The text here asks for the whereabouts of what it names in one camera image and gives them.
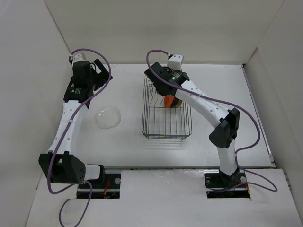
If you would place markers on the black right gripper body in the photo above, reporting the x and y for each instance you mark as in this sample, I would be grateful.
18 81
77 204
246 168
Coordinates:
168 70

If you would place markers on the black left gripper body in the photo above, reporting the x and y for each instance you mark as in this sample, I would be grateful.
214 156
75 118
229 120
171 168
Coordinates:
91 82

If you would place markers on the orange plastic plate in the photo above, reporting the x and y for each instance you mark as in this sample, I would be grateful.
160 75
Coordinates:
170 101

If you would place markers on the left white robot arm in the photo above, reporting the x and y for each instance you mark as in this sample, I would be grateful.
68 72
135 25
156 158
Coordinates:
60 162

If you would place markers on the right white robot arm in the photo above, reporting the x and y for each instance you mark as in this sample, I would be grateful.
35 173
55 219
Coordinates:
224 121

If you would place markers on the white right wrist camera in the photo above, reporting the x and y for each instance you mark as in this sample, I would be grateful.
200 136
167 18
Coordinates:
175 61

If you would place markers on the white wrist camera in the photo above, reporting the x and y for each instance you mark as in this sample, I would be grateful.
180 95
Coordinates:
175 61
76 58

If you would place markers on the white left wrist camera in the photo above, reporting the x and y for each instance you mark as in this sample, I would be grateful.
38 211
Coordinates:
76 58

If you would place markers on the grey wire dish rack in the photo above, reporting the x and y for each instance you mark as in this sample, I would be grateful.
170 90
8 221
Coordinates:
161 122

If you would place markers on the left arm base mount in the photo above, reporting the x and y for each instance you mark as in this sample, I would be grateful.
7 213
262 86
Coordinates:
109 189

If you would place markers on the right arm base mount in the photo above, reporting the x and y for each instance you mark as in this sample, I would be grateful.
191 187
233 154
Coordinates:
221 186

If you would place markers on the aluminium table edge rail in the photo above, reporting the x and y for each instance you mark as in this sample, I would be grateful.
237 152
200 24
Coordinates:
263 137

